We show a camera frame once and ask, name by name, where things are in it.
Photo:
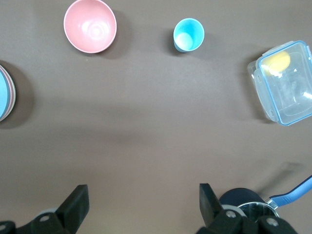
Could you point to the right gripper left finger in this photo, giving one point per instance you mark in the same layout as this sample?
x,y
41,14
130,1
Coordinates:
x,y
70,214

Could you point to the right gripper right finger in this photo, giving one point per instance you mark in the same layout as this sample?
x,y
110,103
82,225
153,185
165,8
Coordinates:
x,y
214,217

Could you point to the blue plate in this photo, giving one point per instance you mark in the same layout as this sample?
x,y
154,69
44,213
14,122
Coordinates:
x,y
3,92

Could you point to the glass pot lid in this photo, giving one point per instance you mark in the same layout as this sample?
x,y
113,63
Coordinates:
x,y
256,210

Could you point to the beige plate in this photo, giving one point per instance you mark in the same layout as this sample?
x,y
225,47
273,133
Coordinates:
x,y
15,95

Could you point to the clear plastic food container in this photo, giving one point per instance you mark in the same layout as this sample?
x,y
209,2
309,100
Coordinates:
x,y
287,92

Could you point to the yellow round food piece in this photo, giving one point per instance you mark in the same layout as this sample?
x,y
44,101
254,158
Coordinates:
x,y
278,62

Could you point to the blue cup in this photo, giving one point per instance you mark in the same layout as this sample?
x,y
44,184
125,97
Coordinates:
x,y
189,35

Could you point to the pink bowl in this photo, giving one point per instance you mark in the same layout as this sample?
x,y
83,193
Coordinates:
x,y
90,26

